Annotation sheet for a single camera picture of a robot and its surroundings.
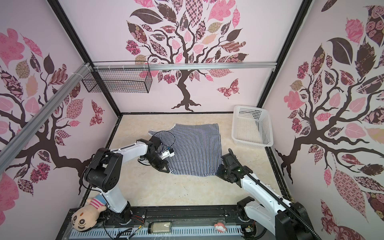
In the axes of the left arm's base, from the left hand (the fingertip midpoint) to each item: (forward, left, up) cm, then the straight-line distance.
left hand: (166, 172), depth 86 cm
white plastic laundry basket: (+36, -60, -1) cm, 70 cm away
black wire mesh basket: (+52, +32, +31) cm, 68 cm away
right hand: (0, -30, +2) cm, 31 cm away
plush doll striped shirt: (-24, +33, +6) cm, 42 cm away
